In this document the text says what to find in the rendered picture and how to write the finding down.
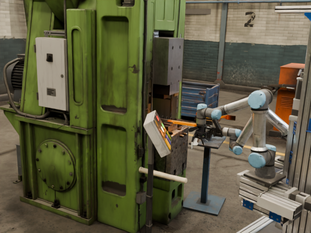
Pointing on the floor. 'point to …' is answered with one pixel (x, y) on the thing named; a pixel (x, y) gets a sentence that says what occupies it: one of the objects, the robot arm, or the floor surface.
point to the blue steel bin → (198, 97)
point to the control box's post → (150, 189)
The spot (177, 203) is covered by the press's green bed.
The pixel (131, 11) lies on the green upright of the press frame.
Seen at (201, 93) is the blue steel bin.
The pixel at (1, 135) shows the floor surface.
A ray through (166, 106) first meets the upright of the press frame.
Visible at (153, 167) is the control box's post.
